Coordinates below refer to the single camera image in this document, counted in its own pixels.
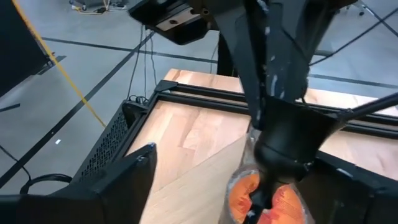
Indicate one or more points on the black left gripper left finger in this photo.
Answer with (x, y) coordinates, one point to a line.
(93, 205)

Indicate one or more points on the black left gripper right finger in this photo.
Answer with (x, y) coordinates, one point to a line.
(357, 202)

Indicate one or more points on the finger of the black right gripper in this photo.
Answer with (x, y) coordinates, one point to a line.
(248, 62)
(289, 46)

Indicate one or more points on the orange glass jar candle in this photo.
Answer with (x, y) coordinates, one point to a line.
(280, 205)

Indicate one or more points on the medium black candlestick holder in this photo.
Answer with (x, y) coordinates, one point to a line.
(289, 140)

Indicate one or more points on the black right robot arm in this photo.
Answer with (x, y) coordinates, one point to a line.
(227, 56)

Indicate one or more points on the black perforated metal box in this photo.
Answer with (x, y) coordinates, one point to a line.
(105, 149)

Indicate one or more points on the black partition screen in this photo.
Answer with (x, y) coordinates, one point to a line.
(18, 46)

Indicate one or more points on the black table frame rail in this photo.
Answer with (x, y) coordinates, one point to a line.
(202, 93)

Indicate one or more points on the wooden shelf with black frame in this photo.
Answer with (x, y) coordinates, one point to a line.
(199, 186)

